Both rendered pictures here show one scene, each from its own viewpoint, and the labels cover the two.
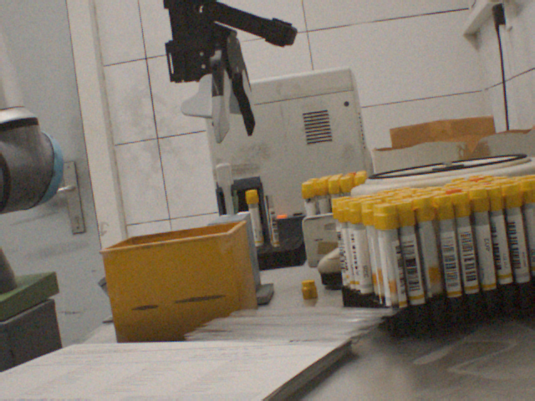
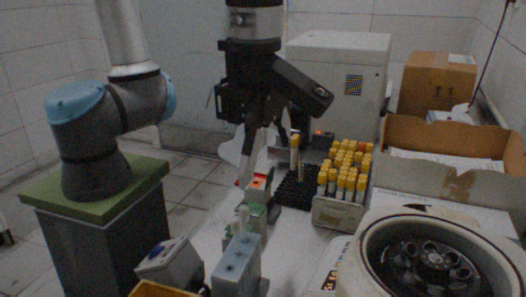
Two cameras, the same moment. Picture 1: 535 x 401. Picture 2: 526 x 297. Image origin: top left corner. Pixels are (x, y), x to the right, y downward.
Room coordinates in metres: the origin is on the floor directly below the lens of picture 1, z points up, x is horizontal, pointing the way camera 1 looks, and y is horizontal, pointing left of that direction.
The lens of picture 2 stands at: (0.79, -0.08, 1.34)
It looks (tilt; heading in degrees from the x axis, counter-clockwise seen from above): 26 degrees down; 13
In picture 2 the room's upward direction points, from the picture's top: straight up
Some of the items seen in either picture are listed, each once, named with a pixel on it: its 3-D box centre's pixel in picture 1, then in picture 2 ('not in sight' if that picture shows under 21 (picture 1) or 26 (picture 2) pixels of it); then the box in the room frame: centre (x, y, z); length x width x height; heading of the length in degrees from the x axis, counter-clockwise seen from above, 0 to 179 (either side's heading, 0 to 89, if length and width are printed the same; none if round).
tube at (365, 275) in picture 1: (364, 257); not in sight; (0.93, -0.08, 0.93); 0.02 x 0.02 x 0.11
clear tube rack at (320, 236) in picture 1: (343, 230); (344, 189); (1.47, -0.11, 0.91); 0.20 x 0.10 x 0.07; 172
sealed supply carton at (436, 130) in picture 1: (450, 158); (436, 83); (2.23, -0.43, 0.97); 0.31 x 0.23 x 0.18; 166
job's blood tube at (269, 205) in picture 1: (272, 227); (301, 170); (1.50, 0.00, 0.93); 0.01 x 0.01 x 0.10; 82
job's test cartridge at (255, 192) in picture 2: not in sight; (257, 195); (1.39, 0.07, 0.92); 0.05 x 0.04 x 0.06; 80
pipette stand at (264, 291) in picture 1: (236, 259); (239, 278); (1.16, 0.05, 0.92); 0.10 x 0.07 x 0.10; 175
